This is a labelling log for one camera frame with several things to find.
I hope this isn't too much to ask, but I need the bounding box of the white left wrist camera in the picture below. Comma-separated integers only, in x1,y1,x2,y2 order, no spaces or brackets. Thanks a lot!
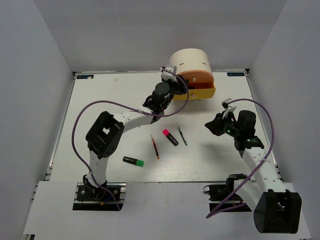
160,65,177,81

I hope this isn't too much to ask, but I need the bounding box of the pink cap black highlighter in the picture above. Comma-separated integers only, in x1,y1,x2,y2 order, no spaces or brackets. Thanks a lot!
162,129,179,147

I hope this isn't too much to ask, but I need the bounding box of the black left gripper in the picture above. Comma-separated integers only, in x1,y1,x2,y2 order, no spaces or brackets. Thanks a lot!
161,74,190,110

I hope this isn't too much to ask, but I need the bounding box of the green ink pen refill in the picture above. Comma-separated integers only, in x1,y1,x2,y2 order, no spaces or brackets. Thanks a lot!
177,126,188,146

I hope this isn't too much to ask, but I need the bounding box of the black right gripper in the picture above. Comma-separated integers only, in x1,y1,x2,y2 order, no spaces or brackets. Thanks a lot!
205,110,242,138

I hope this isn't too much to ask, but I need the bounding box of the green cap black highlighter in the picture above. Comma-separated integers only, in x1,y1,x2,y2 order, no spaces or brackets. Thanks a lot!
122,156,145,168

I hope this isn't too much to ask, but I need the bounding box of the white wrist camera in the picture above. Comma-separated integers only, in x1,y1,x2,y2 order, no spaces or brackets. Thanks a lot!
221,98,237,119
160,65,177,81

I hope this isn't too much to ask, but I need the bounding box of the cream round drawer cabinet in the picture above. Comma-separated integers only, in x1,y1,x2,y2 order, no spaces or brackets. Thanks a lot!
169,48,216,101

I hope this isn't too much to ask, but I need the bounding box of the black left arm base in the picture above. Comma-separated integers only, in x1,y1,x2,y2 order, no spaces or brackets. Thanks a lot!
72,183,126,212

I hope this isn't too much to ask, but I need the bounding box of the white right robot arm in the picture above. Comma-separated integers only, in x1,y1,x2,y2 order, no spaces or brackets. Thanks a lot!
205,110,302,234

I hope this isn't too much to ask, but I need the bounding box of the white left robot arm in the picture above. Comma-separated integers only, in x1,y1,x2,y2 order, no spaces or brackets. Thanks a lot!
83,74,189,200

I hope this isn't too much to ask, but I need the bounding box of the red ink pen refill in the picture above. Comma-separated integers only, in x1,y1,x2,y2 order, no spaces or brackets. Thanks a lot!
149,134,160,160

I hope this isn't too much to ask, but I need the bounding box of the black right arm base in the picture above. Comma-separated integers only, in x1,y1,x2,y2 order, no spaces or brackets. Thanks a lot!
203,184,244,212

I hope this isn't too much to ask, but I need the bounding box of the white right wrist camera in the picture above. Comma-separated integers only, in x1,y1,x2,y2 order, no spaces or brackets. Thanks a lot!
221,98,237,119

